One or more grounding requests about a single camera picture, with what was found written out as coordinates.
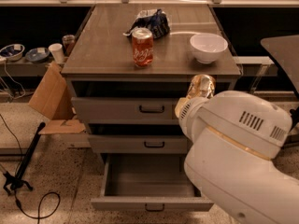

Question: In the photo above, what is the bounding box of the top grey drawer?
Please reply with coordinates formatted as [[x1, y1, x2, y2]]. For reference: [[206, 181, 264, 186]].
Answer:
[[72, 97, 178, 125]]

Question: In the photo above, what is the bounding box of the blue chip bag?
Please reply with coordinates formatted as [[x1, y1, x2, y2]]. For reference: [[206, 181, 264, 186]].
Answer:
[[124, 8, 170, 39]]

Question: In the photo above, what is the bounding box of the red soda can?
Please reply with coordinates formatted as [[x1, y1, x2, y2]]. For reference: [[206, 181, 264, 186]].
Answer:
[[132, 28, 153, 67]]

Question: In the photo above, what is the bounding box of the white paper cup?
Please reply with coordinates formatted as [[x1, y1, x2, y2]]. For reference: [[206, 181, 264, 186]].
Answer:
[[49, 43, 64, 63]]

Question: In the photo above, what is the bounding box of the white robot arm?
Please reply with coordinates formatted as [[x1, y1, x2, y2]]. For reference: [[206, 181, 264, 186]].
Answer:
[[175, 91, 299, 224]]

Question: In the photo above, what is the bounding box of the grey low shelf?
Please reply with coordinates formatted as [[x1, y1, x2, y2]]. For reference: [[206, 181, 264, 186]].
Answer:
[[0, 58, 54, 77]]

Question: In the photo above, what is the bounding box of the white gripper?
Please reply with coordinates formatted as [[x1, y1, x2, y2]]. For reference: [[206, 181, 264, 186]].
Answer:
[[175, 97, 207, 141]]

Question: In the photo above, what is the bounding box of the black table with legs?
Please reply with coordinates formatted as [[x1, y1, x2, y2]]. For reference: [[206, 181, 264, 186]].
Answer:
[[260, 35, 299, 147]]

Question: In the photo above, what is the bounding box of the brown glass jar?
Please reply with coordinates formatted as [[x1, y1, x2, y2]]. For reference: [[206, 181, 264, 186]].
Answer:
[[62, 35, 76, 55]]

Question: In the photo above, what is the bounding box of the middle grey drawer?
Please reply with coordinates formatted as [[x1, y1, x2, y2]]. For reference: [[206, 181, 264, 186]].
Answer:
[[88, 135, 192, 154]]

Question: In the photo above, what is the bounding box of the grey drawer cabinet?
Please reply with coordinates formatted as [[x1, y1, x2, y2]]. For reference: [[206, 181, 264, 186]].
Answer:
[[61, 3, 242, 161]]

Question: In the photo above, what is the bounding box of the grey drawer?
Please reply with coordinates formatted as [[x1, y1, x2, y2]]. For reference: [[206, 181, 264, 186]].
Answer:
[[88, 135, 192, 154], [72, 97, 178, 125], [91, 154, 213, 212]]

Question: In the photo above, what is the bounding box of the cardboard box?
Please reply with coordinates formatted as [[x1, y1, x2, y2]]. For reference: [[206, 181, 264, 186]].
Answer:
[[29, 62, 85, 134]]

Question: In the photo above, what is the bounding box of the black tripod stand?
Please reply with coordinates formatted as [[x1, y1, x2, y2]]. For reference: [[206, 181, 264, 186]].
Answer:
[[0, 122, 46, 196]]

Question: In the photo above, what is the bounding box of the blue bowl left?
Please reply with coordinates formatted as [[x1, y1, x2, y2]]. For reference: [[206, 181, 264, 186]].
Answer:
[[0, 44, 25, 62]]

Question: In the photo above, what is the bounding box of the white bowl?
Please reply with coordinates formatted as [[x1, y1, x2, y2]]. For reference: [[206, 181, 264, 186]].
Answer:
[[190, 33, 228, 63]]

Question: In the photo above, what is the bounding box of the bottom grey drawer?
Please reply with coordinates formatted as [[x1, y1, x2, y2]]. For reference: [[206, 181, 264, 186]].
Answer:
[[91, 154, 213, 212]]

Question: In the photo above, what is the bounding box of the blue bowl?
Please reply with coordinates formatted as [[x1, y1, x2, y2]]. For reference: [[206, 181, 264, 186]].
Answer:
[[25, 48, 50, 63], [0, 44, 25, 62]]

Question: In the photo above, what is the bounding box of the blue bowl right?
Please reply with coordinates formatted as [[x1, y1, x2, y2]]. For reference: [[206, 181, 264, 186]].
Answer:
[[25, 48, 50, 63]]

